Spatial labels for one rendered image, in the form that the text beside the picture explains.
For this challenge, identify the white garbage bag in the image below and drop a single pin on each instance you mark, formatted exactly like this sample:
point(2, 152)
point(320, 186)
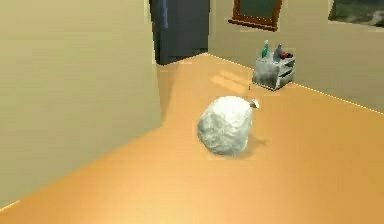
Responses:
point(225, 126)

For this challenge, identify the brown framed painting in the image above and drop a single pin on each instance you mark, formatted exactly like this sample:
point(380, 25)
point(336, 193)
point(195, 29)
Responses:
point(257, 13)

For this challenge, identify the dark grey room door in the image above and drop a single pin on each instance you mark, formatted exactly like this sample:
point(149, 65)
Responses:
point(181, 28)

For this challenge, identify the grey low shelf unit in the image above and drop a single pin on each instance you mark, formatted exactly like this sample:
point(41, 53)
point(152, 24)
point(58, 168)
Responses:
point(271, 71)

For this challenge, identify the green bottle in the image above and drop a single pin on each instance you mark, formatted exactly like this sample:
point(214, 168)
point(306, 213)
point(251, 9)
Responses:
point(265, 50)

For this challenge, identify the grey bottle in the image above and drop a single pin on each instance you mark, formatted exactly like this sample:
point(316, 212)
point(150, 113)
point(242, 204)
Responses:
point(277, 52)

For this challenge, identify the red round object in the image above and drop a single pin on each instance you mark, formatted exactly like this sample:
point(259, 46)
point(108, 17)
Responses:
point(286, 55)

